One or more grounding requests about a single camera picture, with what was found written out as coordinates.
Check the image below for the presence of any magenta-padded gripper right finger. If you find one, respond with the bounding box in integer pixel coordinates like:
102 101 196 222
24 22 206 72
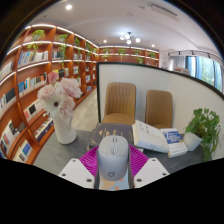
128 143 171 190

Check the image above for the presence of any light grey computer mouse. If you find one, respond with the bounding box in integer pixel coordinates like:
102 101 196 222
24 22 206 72
97 134 130 182

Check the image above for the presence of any green plant in white pot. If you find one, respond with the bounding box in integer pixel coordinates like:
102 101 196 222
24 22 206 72
182 107 222 163

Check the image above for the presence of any thick white book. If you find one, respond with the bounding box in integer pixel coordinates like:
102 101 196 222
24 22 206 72
131 119 170 154

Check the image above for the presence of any orange wooden shelf unit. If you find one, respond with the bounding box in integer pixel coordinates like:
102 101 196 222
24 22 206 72
0 23 160 165

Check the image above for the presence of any white book with blue cover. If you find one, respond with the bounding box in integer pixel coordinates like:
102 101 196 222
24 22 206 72
160 127 189 159

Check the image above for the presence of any ceiling air vent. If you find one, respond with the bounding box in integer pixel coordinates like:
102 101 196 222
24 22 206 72
148 2 179 18

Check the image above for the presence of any ceiling lamp with round bulbs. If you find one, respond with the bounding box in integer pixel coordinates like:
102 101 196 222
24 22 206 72
119 31 142 46

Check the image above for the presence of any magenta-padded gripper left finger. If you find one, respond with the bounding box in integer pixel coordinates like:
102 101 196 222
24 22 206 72
57 145 101 190

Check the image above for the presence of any white vase with pink flowers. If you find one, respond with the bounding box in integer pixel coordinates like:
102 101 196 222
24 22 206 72
36 71 83 145

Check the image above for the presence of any tan padded chair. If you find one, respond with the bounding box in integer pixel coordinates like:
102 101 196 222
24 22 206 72
101 81 137 126
144 89 174 130

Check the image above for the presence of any window with grey curtains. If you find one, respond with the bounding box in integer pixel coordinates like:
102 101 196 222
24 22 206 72
168 49 224 94

